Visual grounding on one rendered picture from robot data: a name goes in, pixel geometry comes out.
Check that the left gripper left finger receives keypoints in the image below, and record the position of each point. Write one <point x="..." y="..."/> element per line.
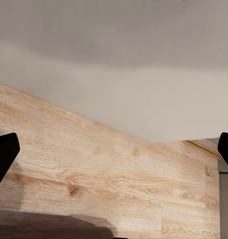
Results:
<point x="9" y="149"/>

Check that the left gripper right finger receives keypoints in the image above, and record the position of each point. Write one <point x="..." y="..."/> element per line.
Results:
<point x="223" y="146"/>

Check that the fixed window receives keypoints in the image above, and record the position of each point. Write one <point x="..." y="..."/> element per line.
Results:
<point x="208" y="146"/>

